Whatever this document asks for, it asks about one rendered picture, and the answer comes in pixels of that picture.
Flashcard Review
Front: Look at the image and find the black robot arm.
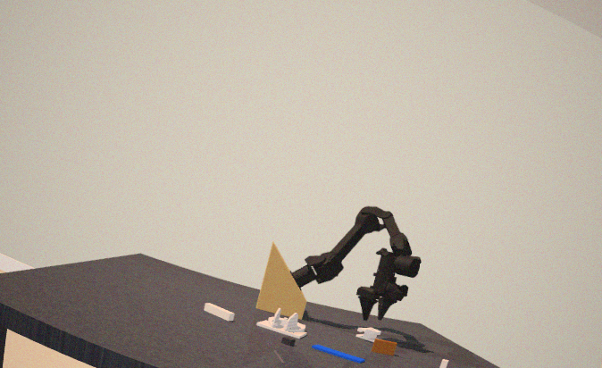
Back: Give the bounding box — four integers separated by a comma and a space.
290, 206, 422, 301

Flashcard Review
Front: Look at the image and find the blue flat bar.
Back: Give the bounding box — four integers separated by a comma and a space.
312, 345, 364, 363

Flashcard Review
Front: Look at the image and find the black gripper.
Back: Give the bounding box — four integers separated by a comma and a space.
356, 270, 397, 321

